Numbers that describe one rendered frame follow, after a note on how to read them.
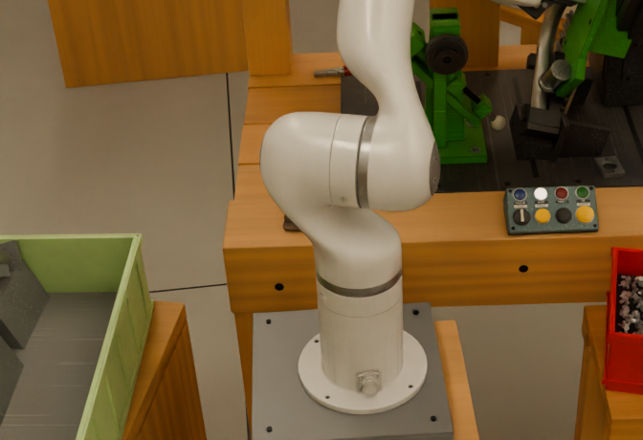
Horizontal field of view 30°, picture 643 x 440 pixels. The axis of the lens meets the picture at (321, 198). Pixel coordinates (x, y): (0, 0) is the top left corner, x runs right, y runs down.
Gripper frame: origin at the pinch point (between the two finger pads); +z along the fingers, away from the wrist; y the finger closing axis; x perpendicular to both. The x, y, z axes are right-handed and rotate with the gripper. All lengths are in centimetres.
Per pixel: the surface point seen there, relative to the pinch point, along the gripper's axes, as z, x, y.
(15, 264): -85, 6, -64
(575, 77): 2.5, -2.7, -16.4
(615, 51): 8.8, -3.0, -10.5
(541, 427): 34, 85, -76
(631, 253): 12.8, -11.1, -46.2
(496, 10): -4.5, 32.5, 5.2
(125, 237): -68, 3, -57
